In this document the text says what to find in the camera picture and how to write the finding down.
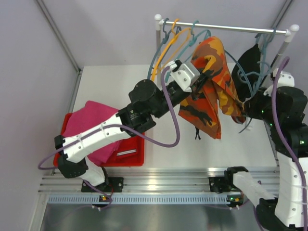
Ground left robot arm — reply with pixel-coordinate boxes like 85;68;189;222
54;79;190;191

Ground orange plastic hanger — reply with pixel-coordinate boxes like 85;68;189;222
152;19;190;81

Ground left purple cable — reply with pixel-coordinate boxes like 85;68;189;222
38;66;180;171

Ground teal hanger of newspaper trousers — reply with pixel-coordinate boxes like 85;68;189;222
147;14;181;81

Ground teal hanger of black trousers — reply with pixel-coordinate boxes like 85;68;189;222
255;33;268;73

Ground perforated cable duct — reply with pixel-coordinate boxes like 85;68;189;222
48;194;241;205

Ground pink trousers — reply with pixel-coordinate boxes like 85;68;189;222
61;101;121;167

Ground black trousers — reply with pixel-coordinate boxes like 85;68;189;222
231;44;261;102

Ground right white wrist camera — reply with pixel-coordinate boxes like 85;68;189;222
263;71;295;96

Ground empty teal hanger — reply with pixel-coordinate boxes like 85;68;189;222
263;26;277;49

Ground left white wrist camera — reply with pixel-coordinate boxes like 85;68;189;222
167;60;200;93

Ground teal hanger of camouflage trousers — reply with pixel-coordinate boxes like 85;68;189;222
223;49;272;134

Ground purple cable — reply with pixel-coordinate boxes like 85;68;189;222
38;66;180;171
271;56;308;198

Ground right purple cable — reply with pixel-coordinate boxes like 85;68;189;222
271;56;308;198

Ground teal hanger of pink trousers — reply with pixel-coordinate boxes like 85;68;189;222
166;20;212;70

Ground orange camouflage trousers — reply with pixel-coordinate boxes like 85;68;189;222
179;36;245;139

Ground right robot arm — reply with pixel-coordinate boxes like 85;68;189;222
224;86;308;231

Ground white metal clothes rack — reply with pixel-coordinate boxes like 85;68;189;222
154;14;300;132

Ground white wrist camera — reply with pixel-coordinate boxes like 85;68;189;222
263;71;295;96
167;60;200;93

